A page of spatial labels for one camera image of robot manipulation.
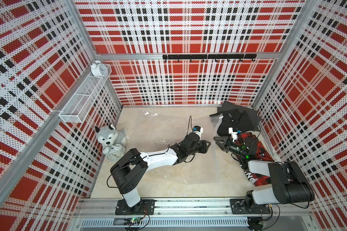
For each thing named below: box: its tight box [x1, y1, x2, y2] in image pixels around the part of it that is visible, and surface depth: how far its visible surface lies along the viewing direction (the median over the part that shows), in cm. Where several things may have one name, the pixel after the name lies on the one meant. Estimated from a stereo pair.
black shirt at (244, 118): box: [209, 101, 263, 137], surface depth 112 cm
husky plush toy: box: [94, 123, 130, 149], surface depth 84 cm
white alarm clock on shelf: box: [90, 59, 108, 77], surface depth 82 cm
